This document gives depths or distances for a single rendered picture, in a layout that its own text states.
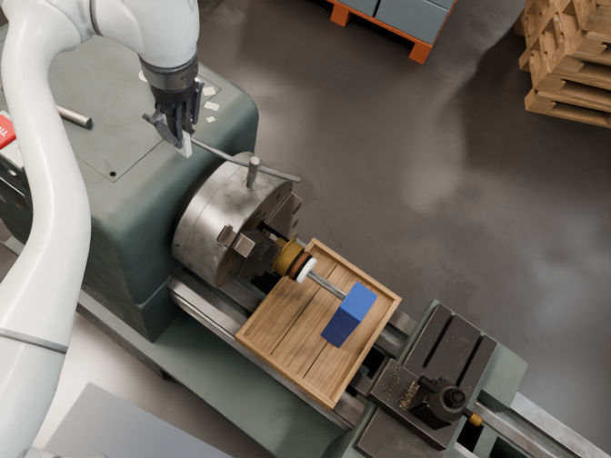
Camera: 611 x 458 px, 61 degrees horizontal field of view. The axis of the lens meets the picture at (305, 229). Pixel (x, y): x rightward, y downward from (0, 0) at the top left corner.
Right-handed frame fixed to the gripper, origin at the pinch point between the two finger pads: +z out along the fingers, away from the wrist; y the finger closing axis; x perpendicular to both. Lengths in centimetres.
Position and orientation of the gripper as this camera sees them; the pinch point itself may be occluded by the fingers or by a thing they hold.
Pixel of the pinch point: (183, 143)
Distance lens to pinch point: 106.6
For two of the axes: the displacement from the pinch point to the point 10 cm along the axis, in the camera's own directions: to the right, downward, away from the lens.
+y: 5.7, -7.1, 4.1
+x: -8.1, -5.6, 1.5
